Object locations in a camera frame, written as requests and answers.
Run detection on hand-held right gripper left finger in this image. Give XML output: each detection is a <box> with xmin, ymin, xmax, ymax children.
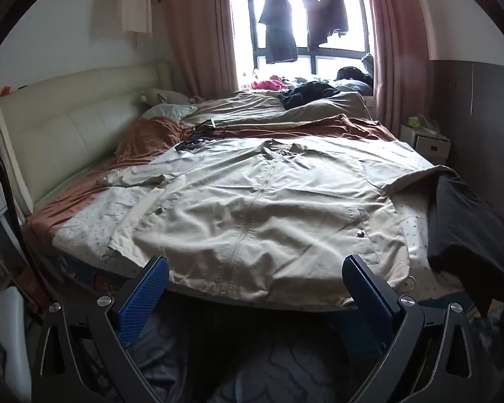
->
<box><xmin>36</xmin><ymin>255</ymin><xmax>170</xmax><ymax>403</ymax></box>

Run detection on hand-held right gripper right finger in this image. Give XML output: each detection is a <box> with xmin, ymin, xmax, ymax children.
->
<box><xmin>341</xmin><ymin>254</ymin><xmax>473</xmax><ymax>403</ymax></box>

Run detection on beige jacket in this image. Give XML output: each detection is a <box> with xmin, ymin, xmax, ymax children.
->
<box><xmin>97</xmin><ymin>134</ymin><xmax>458</xmax><ymax>309</ymax></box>

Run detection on spotted white bed sheet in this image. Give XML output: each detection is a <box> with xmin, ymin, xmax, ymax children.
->
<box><xmin>52</xmin><ymin>185</ymin><xmax>465</xmax><ymax>299</ymax></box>

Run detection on black garment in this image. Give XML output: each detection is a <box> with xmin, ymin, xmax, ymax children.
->
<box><xmin>427</xmin><ymin>174</ymin><xmax>504</xmax><ymax>317</ymax></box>

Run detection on white plastic object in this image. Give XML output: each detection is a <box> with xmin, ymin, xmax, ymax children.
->
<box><xmin>0</xmin><ymin>287</ymin><xmax>32</xmax><ymax>403</ymax></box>

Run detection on brown blanket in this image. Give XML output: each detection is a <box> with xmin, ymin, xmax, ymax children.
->
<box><xmin>27</xmin><ymin>114</ymin><xmax>397</xmax><ymax>244</ymax></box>

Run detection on white bedside cabinet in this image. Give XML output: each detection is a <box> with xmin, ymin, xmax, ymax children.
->
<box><xmin>400</xmin><ymin>115</ymin><xmax>451</xmax><ymax>164</ymax></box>

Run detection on cream padded headboard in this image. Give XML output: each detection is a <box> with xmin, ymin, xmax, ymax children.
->
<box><xmin>0</xmin><ymin>62</ymin><xmax>173</xmax><ymax>219</ymax></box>

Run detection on pale pillow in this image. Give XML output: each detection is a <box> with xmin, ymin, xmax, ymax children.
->
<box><xmin>142</xmin><ymin>103</ymin><xmax>198</xmax><ymax>122</ymax></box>

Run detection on grey plush toy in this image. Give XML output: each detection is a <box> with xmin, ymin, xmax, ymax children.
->
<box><xmin>139</xmin><ymin>87</ymin><xmax>194</xmax><ymax>106</ymax></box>

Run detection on beige duvet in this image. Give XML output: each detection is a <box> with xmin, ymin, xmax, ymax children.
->
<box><xmin>180</xmin><ymin>89</ymin><xmax>372</xmax><ymax>129</ymax></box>

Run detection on crumpled black cloth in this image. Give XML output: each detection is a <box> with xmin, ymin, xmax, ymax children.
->
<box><xmin>277</xmin><ymin>82</ymin><xmax>341</xmax><ymax>109</ymax></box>

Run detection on pink cloth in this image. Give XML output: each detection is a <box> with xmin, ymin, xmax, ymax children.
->
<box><xmin>251</xmin><ymin>75</ymin><xmax>290</xmax><ymax>92</ymax></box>

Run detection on dark framed window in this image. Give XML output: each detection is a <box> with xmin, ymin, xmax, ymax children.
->
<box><xmin>244</xmin><ymin>0</ymin><xmax>372</xmax><ymax>85</ymax></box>

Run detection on pink curtain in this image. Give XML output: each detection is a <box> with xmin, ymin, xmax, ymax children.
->
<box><xmin>162</xmin><ymin>0</ymin><xmax>242</xmax><ymax>101</ymax></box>
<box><xmin>361</xmin><ymin>0</ymin><xmax>431</xmax><ymax>135</ymax></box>

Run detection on short dark hanging garment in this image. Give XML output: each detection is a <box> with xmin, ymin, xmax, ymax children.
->
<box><xmin>328</xmin><ymin>0</ymin><xmax>349</xmax><ymax>38</ymax></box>

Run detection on cream cloth cover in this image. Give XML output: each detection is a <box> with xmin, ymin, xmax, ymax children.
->
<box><xmin>117</xmin><ymin>0</ymin><xmax>154</xmax><ymax>49</ymax></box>

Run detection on blue printed bed frame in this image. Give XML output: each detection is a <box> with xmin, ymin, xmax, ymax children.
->
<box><xmin>65</xmin><ymin>256</ymin><xmax>152</xmax><ymax>299</ymax></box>

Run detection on tangled black cables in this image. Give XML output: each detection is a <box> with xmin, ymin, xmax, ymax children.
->
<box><xmin>174</xmin><ymin>128</ymin><xmax>232</xmax><ymax>152</ymax></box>

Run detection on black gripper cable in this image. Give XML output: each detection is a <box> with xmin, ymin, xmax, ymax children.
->
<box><xmin>0</xmin><ymin>143</ymin><xmax>47</xmax><ymax>299</ymax></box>

